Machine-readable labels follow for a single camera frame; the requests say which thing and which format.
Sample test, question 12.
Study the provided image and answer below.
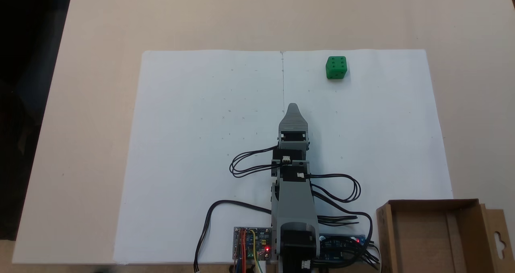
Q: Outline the grey fixed wedge gripper finger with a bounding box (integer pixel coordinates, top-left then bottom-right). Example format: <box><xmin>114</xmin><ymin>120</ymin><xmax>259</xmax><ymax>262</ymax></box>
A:
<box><xmin>278</xmin><ymin>103</ymin><xmax>309</xmax><ymax>131</ymax></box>

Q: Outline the green die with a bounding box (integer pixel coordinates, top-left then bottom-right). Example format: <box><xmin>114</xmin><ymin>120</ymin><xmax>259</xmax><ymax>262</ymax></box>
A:
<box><xmin>325</xmin><ymin>56</ymin><xmax>348</xmax><ymax>80</ymax></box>

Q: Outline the white paper sheet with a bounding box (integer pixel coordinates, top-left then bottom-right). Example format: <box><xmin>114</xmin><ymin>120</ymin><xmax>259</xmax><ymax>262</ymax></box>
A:
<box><xmin>113</xmin><ymin>50</ymin><xmax>284</xmax><ymax>265</ymax></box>
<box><xmin>282</xmin><ymin>49</ymin><xmax>454</xmax><ymax>264</ymax></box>

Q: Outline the green circuit board, red LED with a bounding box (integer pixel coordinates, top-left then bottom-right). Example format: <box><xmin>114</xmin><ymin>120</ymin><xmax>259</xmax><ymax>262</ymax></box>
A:
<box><xmin>233</xmin><ymin>226</ymin><xmax>272</xmax><ymax>262</ymax></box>

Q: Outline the blue circuit board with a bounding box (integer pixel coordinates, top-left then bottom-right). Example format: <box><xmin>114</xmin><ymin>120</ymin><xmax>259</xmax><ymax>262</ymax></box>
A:
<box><xmin>319</xmin><ymin>234</ymin><xmax>367</xmax><ymax>262</ymax></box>

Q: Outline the brown cardboard box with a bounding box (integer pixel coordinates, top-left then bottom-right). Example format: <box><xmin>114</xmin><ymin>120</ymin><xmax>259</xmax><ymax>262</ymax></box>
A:
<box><xmin>376</xmin><ymin>199</ymin><xmax>515</xmax><ymax>273</ymax></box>

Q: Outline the black cable bundle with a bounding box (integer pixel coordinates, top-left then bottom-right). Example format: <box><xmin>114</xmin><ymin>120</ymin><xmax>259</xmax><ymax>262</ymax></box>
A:
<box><xmin>317</xmin><ymin>211</ymin><xmax>381</xmax><ymax>271</ymax></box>

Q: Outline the long black power cable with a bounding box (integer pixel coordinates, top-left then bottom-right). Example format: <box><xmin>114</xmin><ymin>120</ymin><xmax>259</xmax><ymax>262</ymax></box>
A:
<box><xmin>194</xmin><ymin>200</ymin><xmax>273</xmax><ymax>272</ymax></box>

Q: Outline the coloured jumper wire bundle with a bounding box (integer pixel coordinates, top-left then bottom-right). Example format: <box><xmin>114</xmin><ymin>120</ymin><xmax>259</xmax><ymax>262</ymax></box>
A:
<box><xmin>235</xmin><ymin>229</ymin><xmax>264</xmax><ymax>273</ymax></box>

